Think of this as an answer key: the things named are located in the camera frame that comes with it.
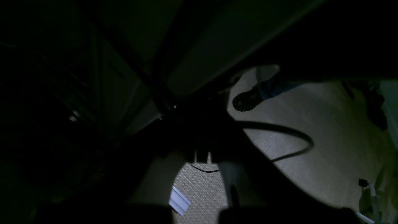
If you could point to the black caster wheel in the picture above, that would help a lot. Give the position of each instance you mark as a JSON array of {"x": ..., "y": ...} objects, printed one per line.
[{"x": 247, "y": 101}]

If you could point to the black left gripper image-right left finger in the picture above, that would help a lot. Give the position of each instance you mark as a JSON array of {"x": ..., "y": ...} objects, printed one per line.
[{"x": 137, "y": 191}]

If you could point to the left gripper black image-right right finger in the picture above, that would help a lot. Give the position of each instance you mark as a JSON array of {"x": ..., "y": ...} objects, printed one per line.
[{"x": 258, "y": 192}]

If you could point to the white strip on carpet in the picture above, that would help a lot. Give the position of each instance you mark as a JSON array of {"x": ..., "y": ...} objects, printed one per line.
[{"x": 179, "y": 202}]

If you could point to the dark table underside frame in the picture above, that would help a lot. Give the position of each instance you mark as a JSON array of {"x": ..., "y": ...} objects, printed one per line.
[{"x": 117, "y": 64}]

